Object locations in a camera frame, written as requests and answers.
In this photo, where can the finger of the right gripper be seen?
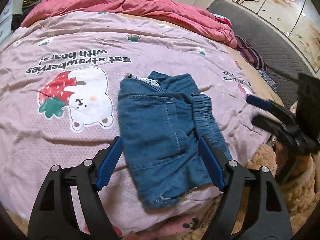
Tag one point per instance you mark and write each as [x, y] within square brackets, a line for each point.
[267, 124]
[258, 102]

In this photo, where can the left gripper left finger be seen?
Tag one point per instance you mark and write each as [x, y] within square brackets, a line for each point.
[53, 215]

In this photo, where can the blue denim pants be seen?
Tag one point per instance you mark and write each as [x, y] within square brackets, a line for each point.
[161, 119]

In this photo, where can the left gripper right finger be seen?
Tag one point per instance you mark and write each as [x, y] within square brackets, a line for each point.
[266, 215]

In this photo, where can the grey quilted headboard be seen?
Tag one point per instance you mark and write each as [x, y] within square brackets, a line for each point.
[283, 62]

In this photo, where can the right hand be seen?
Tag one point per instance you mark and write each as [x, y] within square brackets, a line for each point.
[282, 157]

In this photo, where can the pink strawberry bear bedsheet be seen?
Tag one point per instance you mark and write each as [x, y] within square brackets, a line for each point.
[43, 58]

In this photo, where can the white drawer chest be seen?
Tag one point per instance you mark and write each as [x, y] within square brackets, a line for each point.
[6, 20]

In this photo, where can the purple striped cloth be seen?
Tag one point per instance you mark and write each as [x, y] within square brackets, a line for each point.
[250, 54]

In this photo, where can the tree painting wall panels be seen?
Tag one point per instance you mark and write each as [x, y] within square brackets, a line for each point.
[296, 19]

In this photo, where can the red pink quilt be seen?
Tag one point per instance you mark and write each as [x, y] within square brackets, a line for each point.
[198, 20]

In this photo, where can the dark folded clothes pile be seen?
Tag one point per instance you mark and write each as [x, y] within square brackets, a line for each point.
[28, 5]

